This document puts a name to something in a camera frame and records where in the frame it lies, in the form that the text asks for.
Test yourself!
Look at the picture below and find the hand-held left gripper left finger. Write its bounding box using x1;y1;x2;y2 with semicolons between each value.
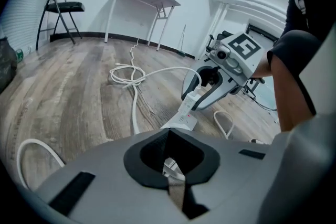
34;127;190;224

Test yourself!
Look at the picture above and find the person's dark clothing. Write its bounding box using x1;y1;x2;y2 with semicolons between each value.
266;0;336;116

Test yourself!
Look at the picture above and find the broom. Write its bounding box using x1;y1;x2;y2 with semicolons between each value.
176;24;187;57

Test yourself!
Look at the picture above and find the black trash bag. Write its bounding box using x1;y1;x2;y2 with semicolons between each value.
0;36;18;93

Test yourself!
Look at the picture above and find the white power strip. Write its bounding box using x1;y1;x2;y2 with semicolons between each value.
160;86;198;178

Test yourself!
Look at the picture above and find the black office chair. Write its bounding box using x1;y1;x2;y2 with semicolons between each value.
243;77;266;99
206;30;234;54

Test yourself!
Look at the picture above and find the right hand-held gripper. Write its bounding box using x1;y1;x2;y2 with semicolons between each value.
181;31;268;111

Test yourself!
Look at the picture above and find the person's right forearm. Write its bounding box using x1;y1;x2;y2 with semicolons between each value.
251;56;274;79

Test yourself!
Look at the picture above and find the person's leg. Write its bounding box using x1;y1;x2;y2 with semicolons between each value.
271;59;315;132

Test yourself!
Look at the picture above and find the black floor cable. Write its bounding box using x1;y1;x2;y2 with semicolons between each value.
250;95;278;113

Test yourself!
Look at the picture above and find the black folding chair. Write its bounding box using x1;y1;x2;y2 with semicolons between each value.
35;0;86;51

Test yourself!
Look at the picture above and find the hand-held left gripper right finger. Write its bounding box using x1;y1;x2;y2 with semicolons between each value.
170;127;274;224

